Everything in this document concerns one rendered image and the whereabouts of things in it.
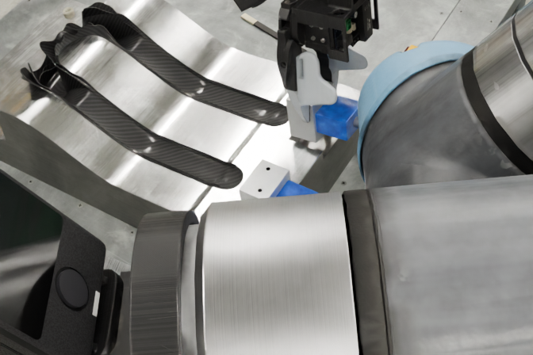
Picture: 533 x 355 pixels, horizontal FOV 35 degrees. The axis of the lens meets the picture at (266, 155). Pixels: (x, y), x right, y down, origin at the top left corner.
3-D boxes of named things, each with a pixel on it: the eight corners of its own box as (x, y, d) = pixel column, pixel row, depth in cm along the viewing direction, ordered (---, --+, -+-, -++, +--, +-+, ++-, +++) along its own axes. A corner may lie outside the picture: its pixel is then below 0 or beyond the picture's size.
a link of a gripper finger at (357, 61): (368, 102, 97) (353, 46, 90) (323, 91, 100) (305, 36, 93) (379, 83, 98) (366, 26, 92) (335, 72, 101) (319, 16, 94)
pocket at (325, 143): (343, 142, 104) (343, 122, 102) (322, 172, 102) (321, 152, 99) (312, 129, 106) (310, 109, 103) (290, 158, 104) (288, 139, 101)
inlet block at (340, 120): (410, 139, 96) (409, 101, 93) (390, 166, 93) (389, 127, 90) (312, 112, 103) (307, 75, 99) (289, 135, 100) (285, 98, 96)
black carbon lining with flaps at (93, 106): (299, 119, 105) (293, 64, 98) (228, 211, 97) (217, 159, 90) (87, 36, 119) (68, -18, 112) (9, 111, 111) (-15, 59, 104)
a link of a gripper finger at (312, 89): (329, 141, 91) (331, 62, 87) (283, 128, 94) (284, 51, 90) (343, 131, 94) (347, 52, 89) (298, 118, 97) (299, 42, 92)
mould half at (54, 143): (365, 139, 111) (364, 66, 101) (261, 290, 98) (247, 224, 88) (78, 27, 131) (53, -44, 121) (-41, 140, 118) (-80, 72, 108)
